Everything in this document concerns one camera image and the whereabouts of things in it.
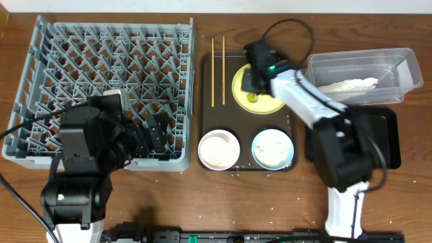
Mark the black food waste tray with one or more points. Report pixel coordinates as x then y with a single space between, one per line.
384 132

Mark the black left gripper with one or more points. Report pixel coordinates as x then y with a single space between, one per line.
148 133

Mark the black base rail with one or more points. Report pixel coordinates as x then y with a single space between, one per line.
133 232

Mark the light blue bowl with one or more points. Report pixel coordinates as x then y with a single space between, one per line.
273 149

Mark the green snack wrapper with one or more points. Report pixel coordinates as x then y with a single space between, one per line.
252 97

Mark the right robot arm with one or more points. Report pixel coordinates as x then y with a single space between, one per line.
344 152

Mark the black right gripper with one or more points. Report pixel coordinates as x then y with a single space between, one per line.
246 86

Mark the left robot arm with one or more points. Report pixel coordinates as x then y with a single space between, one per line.
97 139

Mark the clear plastic waste bin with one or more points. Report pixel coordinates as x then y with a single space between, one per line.
397 71

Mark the white paper napkin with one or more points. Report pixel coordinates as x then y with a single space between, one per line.
341 91

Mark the dark brown serving tray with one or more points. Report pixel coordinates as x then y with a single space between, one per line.
242 124

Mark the white cup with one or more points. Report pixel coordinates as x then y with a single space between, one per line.
215 151

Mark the grey plastic dish rack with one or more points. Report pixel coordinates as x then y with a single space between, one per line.
68 62

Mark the pink bowl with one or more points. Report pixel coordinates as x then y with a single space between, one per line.
234 149

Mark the yellow round plate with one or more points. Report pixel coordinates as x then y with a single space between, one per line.
266 104

